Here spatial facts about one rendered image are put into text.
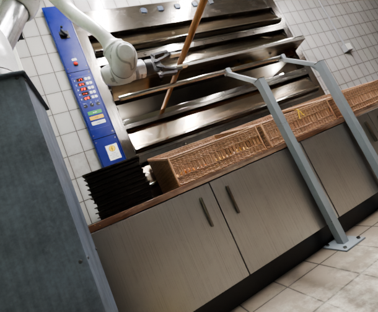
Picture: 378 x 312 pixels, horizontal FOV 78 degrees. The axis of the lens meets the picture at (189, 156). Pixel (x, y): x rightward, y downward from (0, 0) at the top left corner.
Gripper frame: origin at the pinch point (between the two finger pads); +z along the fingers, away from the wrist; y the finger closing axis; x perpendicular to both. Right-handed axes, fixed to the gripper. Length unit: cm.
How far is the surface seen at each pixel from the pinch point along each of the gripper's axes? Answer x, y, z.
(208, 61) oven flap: -39, -19, 43
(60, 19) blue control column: -50, -83, -47
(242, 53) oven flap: -39, -19, 75
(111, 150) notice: -50, 21, -47
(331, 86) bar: 6, 43, 83
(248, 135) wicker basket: -5, 50, 21
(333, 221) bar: 7, 108, 36
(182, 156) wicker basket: -4, 48, -19
